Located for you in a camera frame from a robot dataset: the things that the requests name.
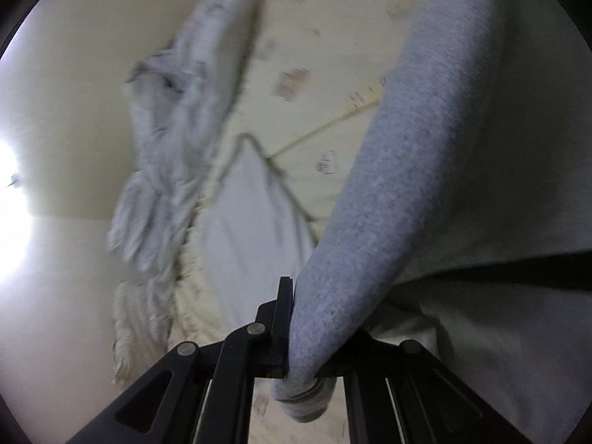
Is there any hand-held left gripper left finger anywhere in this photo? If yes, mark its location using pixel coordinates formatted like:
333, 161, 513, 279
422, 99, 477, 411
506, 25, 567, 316
65, 276, 294, 444

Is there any yellow cartoon print bed sheet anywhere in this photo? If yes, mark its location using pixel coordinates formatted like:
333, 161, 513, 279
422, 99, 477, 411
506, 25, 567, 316
171, 0, 463, 444

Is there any black sleeved white t-shirt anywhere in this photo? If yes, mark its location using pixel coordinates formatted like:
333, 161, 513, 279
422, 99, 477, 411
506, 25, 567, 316
199, 136, 320, 334

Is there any grey crumpled duvet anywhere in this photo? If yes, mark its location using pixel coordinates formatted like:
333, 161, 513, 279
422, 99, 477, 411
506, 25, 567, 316
106, 0, 264, 283

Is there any beige pillow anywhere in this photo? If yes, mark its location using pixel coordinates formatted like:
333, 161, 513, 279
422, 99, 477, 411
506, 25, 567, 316
111, 282, 179, 384

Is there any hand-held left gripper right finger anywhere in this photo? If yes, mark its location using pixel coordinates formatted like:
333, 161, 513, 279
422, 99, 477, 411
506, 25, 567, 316
314, 328, 532, 444

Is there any light blue knit sweater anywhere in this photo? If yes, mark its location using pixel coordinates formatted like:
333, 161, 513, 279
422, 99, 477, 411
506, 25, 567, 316
268, 0, 592, 444

